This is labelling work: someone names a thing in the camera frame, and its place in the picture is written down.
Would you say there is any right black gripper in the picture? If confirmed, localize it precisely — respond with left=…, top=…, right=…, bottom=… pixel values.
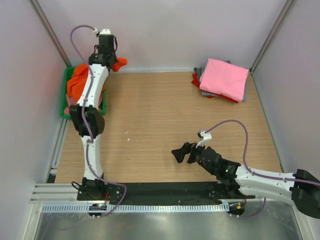
left=171, top=139, right=216, bottom=175

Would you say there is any orange t shirt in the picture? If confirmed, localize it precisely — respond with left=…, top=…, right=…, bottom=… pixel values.
left=67, top=57, right=128, bottom=103

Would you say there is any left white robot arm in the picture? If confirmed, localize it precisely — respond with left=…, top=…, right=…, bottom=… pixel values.
left=69, top=29, right=118, bottom=201

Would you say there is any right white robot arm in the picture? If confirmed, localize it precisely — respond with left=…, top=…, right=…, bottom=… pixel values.
left=171, top=142, right=320, bottom=219

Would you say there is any green plastic bin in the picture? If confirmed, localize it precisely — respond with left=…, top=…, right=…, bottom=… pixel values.
left=59, top=67, right=107, bottom=120

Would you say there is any crumpled dusty pink shirt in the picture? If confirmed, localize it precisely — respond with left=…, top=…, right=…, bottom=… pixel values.
left=63, top=95, right=77, bottom=115

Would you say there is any folded pink t shirt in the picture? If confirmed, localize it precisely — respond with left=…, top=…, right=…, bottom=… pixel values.
left=199, top=58, right=250, bottom=103

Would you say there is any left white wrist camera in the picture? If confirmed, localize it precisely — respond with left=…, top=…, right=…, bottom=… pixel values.
left=93, top=28, right=111, bottom=37

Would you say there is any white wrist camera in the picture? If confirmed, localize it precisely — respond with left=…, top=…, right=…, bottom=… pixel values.
left=93, top=28, right=111, bottom=37
left=196, top=130, right=212, bottom=148

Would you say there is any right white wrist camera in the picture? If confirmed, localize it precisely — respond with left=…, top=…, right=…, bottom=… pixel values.
left=196, top=130, right=212, bottom=148

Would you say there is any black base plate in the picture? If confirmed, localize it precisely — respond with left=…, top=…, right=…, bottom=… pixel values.
left=71, top=180, right=254, bottom=206

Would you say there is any aluminium frame rail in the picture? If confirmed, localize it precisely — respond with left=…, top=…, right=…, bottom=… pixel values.
left=30, top=183, right=78, bottom=204

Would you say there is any white slotted cable duct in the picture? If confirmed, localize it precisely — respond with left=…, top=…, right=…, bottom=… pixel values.
left=41, top=202, right=229, bottom=214

